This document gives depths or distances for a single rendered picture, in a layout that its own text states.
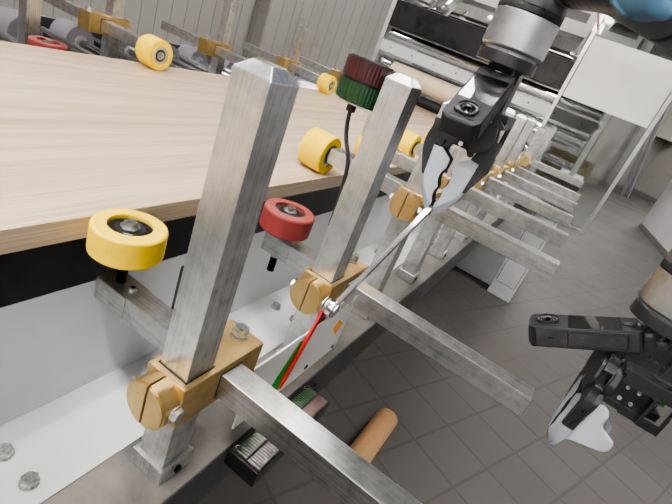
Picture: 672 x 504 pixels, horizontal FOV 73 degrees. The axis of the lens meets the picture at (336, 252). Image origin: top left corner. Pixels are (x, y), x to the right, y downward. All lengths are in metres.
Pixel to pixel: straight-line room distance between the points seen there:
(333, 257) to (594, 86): 2.58
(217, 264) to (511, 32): 0.41
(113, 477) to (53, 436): 0.16
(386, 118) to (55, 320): 0.46
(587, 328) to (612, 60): 2.57
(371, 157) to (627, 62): 2.58
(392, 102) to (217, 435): 0.44
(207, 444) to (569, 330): 0.43
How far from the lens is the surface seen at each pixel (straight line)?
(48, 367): 0.69
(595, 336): 0.58
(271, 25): 5.51
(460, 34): 3.24
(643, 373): 0.60
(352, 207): 0.58
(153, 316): 0.54
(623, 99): 3.05
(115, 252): 0.52
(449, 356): 0.64
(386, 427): 1.67
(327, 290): 0.62
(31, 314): 0.61
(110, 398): 0.74
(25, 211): 0.56
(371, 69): 0.56
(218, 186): 0.36
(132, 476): 0.57
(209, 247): 0.38
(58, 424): 0.71
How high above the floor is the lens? 1.16
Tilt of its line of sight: 25 degrees down
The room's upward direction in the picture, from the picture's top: 22 degrees clockwise
